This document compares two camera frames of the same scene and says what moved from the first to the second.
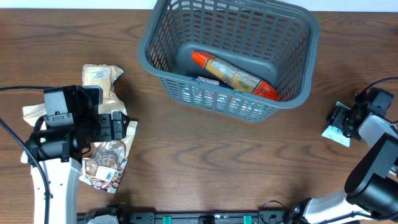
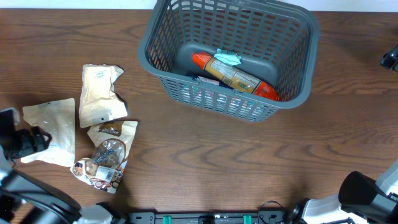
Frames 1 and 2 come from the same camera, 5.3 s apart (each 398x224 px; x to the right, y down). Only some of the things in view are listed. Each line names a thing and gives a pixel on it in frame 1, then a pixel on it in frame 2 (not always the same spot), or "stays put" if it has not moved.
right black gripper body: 339,119 → 395,53
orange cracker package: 238,78 stays put
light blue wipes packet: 336,134 → 227,58
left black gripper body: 102,129 → 14,142
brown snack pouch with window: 102,166 stays put
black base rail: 227,217 stays put
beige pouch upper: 104,75 stays put
